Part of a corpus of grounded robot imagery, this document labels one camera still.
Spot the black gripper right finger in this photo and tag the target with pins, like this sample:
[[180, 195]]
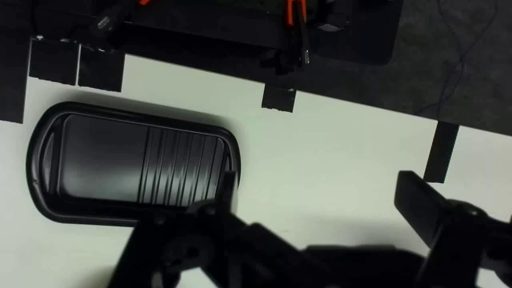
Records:
[[458, 240]]

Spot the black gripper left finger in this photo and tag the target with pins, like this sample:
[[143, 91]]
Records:
[[177, 245]]

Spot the black ribbed grill tray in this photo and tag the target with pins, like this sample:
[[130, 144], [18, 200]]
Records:
[[101, 160]]

